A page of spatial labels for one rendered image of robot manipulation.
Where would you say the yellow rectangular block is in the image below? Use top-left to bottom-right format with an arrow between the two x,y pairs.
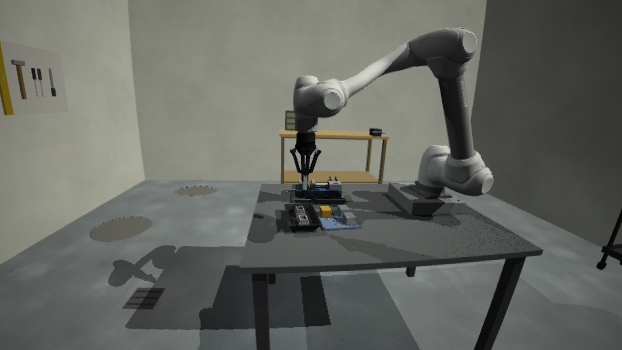
319,206 -> 331,218

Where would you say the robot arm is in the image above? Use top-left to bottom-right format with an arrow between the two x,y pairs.
293,27 -> 493,199

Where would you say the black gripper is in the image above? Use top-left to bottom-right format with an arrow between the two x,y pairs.
290,132 -> 321,190

